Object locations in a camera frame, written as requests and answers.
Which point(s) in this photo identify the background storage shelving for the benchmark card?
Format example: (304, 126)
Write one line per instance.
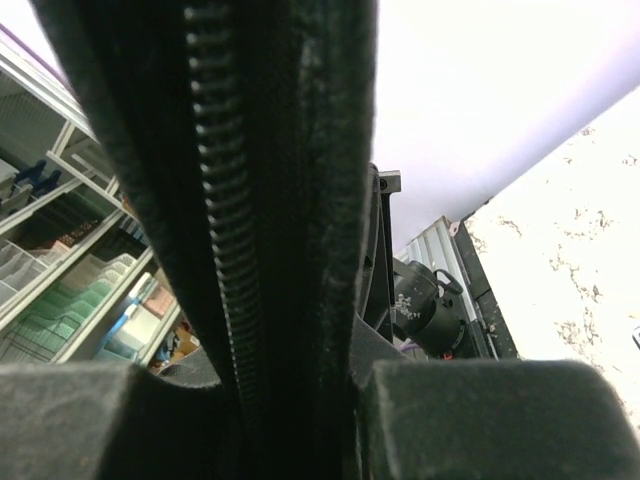
(79, 279)

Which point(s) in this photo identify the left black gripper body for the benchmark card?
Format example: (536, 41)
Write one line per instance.
(408, 301)

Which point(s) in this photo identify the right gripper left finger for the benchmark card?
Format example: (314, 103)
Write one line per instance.
(108, 420)

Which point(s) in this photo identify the black zip tool case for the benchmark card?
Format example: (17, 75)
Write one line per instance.
(240, 132)

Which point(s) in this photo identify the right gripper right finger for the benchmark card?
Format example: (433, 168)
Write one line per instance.
(484, 419)

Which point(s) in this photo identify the aluminium frame rail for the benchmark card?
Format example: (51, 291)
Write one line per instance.
(435, 248)

